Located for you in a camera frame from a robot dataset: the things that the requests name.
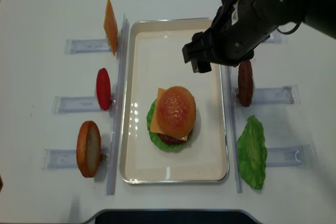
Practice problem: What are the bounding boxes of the white metal-rimmed tray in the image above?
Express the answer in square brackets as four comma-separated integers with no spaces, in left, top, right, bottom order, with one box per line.
[120,18,228,184]

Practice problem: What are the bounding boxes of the clear bun holder rail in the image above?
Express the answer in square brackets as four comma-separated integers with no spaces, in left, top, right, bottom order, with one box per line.
[43,148,110,170]
[262,30,287,44]

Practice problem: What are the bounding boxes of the clear long left guide rail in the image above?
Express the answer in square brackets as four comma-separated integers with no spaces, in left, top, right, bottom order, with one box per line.
[107,16,129,196]

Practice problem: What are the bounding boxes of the clear cheese holder rail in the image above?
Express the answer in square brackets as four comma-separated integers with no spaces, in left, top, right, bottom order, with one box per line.
[64,39,111,54]

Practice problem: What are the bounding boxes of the clear left bun holder rail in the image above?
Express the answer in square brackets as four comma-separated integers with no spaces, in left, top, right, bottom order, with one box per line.
[43,148,110,170]

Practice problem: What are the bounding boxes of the clear long guide rail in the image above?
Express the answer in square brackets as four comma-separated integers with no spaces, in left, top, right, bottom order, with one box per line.
[107,16,129,196]
[225,67,243,194]

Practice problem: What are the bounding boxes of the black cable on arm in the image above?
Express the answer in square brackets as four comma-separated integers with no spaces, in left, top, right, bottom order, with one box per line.
[278,20,302,36]

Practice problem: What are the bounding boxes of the spare brown meat patty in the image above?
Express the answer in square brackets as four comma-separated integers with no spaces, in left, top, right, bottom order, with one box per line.
[238,60,254,107]

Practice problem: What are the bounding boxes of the spare bun half on left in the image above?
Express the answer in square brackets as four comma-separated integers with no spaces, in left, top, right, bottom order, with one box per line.
[76,121,101,178]

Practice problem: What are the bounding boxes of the dark base at table edge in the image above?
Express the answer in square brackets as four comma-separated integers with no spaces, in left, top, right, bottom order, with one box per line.
[94,210,256,223]

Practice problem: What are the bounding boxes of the red tomato slice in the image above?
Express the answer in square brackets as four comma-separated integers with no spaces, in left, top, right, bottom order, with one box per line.
[96,68,111,111]

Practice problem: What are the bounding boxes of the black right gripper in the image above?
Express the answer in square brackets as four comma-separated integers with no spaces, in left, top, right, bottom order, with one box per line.
[182,0,276,73]

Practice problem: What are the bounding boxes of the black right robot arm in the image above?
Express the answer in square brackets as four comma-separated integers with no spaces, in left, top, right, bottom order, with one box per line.
[182,0,335,73]

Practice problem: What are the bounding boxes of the clear lettuce holder rail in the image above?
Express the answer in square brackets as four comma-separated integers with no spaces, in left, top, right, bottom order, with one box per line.
[266,145,311,167]

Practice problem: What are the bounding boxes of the clear tomato holder rail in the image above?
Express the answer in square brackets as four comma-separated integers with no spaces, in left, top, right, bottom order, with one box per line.
[52,97,103,114]

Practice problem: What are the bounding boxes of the spare upright cheese slice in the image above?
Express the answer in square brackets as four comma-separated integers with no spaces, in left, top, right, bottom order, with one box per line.
[103,0,118,56]

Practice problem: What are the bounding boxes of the cheese slice on burger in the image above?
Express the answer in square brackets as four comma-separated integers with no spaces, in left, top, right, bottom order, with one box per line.
[148,87,192,141]

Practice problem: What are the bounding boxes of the meat patty on burger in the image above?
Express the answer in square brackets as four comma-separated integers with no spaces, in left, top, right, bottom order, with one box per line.
[157,130,193,146]

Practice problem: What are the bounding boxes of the clear patty holder rail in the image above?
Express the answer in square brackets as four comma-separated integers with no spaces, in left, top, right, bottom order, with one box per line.
[251,85,300,105]

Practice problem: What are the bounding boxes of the clear long right guide rail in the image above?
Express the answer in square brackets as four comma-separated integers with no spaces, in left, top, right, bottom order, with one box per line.
[225,67,243,194]

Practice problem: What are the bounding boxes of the spare green lettuce leaf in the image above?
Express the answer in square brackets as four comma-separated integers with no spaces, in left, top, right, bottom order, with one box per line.
[237,115,267,190]

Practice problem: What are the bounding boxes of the lettuce leaf on burger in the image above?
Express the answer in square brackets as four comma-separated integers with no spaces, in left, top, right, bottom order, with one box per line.
[146,100,193,152]

